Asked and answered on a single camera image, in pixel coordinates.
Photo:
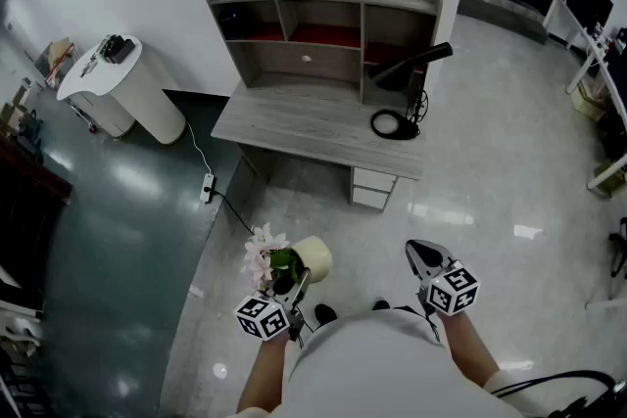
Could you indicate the person's black left shoe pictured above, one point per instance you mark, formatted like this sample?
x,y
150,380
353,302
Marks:
x,y
324,313

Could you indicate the white power strip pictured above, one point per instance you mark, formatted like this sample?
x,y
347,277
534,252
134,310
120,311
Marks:
x,y
208,187

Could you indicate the black device on counter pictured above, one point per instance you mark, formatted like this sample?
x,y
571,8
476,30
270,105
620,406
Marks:
x,y
117,49

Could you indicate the person's white clothing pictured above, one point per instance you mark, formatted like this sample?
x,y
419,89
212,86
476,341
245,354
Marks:
x,y
382,372

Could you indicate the white rounded pedestal counter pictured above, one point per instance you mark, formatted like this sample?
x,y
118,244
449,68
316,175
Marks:
x,y
142,98

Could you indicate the black computer monitor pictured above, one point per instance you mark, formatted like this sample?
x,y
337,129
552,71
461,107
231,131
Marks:
x,y
596,5

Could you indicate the red frame cart with boxes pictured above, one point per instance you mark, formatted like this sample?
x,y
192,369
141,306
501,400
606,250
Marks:
x,y
60,59

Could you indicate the white office desk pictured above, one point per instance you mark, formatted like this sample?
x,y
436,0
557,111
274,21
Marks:
x,y
595,49

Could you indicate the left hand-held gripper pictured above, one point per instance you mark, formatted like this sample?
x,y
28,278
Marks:
x,y
262,319

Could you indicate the person's black right shoe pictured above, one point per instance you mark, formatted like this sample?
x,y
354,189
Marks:
x,y
380,305

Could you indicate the person's black shoe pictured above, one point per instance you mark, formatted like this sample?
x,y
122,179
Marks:
x,y
324,313
380,305

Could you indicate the grey wooden table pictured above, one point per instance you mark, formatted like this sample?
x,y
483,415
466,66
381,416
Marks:
x,y
303,125

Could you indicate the white drawer unit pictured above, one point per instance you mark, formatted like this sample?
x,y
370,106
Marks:
x,y
374,188

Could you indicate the pink flowers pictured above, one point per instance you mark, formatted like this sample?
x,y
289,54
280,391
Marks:
x,y
313,255

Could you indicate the grey wooden shelf hutch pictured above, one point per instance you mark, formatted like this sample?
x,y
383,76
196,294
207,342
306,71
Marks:
x,y
318,59

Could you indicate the black desk lamp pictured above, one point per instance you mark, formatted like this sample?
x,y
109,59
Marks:
x,y
397,73

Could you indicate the dark wooden furniture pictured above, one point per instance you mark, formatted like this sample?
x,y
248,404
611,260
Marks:
x,y
29,210

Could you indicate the small cream knob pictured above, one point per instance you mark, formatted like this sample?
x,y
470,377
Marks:
x,y
306,59

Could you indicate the black office chair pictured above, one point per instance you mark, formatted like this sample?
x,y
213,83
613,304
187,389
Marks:
x,y
618,249

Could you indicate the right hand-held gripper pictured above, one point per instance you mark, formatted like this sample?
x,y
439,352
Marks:
x,y
453,291

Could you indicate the grey floor platform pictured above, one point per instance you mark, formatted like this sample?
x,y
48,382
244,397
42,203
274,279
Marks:
x,y
499,14

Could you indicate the person's left forearm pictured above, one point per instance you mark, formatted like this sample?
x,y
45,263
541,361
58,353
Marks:
x,y
267,372

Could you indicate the person's right forearm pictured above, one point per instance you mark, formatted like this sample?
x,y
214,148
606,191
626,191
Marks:
x,y
465,347

